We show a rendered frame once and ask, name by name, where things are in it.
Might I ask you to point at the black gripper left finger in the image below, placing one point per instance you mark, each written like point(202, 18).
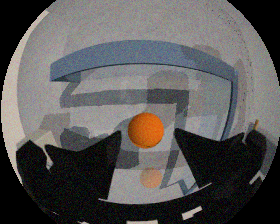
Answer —
point(95, 164)

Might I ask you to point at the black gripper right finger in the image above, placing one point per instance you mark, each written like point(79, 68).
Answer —
point(204, 155)

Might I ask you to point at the clear low corner wall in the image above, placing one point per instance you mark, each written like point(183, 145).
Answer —
point(216, 99)

